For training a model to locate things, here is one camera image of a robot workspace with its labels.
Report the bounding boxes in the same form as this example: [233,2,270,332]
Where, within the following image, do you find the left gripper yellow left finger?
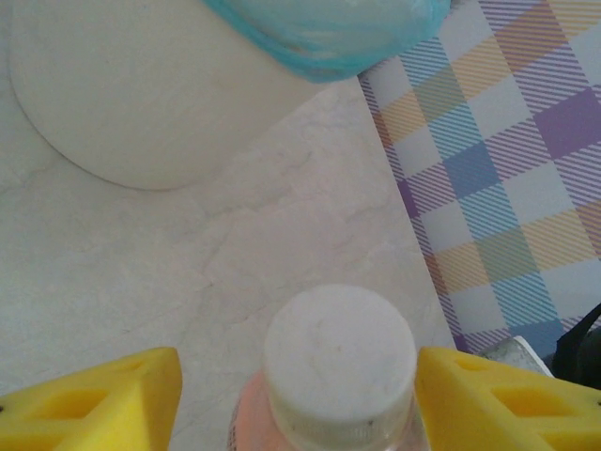
[0,346,183,451]

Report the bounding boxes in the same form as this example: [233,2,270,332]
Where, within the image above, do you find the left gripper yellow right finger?
[415,346,601,451]

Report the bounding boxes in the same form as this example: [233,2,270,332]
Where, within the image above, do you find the pink fruit drink bottle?
[227,284,436,451]

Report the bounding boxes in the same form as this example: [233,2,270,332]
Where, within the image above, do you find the teal plastic bin liner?
[199,0,452,86]

